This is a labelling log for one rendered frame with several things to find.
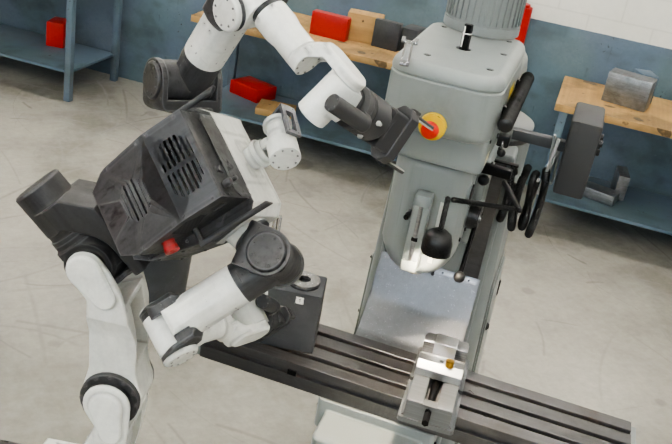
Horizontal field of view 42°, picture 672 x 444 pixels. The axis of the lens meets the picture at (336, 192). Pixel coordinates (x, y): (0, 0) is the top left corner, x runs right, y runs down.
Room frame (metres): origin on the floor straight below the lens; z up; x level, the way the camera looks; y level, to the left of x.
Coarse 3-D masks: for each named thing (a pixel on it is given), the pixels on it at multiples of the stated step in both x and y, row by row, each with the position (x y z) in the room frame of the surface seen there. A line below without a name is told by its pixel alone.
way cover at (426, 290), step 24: (384, 264) 2.45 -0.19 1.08; (384, 288) 2.41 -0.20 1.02; (408, 288) 2.40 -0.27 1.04; (432, 288) 2.39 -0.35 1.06; (456, 288) 2.39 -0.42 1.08; (384, 312) 2.36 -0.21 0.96; (408, 312) 2.36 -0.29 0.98; (432, 312) 2.36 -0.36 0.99; (456, 312) 2.35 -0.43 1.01; (384, 336) 2.31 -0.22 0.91; (408, 336) 2.31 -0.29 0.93; (456, 336) 2.30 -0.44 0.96
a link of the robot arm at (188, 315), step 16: (224, 272) 1.56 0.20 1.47; (192, 288) 1.55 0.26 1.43; (208, 288) 1.54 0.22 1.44; (224, 288) 1.53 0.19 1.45; (160, 304) 1.53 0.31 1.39; (176, 304) 1.52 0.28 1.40; (192, 304) 1.52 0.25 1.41; (208, 304) 1.52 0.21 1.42; (224, 304) 1.52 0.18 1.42; (240, 304) 1.54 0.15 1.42; (176, 320) 1.50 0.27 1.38; (192, 320) 1.50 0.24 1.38; (208, 320) 1.51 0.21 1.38; (176, 336) 1.49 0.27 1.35; (192, 336) 1.49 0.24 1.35; (176, 352) 1.49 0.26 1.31; (192, 352) 1.52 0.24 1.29
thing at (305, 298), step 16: (304, 272) 2.18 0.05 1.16; (272, 288) 2.09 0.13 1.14; (288, 288) 2.10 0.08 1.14; (304, 288) 2.10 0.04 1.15; (320, 288) 2.13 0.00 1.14; (288, 304) 2.08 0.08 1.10; (304, 304) 2.08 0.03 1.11; (320, 304) 2.08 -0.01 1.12; (304, 320) 2.08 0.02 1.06; (272, 336) 2.08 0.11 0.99; (288, 336) 2.08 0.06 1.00; (304, 336) 2.08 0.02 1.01
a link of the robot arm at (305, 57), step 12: (300, 48) 1.58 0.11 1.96; (312, 48) 1.57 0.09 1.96; (324, 48) 1.56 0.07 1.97; (336, 48) 1.59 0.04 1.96; (288, 60) 1.59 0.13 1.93; (300, 60) 1.57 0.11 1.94; (312, 60) 1.60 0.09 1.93; (324, 60) 1.61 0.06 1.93; (336, 60) 1.55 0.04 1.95; (348, 60) 1.59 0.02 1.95; (300, 72) 1.60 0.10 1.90; (336, 72) 1.54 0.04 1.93; (348, 72) 1.53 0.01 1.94; (348, 84) 1.53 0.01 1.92; (360, 84) 1.53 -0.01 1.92
